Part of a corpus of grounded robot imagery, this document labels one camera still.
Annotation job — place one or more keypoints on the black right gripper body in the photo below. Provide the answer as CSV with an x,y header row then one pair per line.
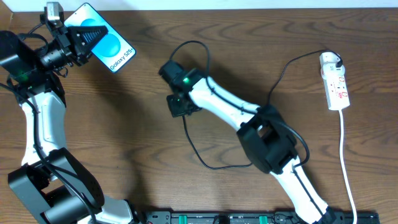
x,y
179,106

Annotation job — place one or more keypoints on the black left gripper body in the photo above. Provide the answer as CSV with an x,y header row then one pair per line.
x,y
73,47

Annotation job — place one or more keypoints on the blue Galaxy smartphone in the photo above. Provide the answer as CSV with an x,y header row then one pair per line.
x,y
113,50

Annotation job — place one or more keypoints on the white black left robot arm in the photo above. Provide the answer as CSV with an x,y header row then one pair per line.
x,y
51,183

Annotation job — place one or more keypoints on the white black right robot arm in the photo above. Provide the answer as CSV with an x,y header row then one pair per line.
x,y
268,142

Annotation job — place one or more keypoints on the white power strip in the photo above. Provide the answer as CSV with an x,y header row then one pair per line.
x,y
332,71

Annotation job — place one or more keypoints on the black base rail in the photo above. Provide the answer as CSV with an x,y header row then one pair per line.
x,y
167,217

